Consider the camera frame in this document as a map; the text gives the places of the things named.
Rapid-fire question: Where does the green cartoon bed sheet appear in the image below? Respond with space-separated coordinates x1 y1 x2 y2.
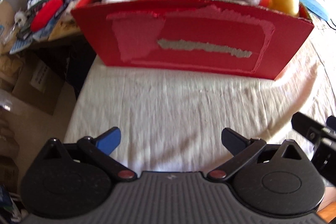
65 16 335 173

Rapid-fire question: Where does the brown cardboard box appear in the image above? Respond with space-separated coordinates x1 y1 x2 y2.
1 55 64 115

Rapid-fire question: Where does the red cardboard box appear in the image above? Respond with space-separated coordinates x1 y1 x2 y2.
71 0 314 80

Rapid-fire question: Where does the red plush item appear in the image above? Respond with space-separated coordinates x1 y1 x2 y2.
30 0 64 32

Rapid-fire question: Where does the blue glasses case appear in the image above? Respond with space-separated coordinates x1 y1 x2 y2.
300 0 329 21

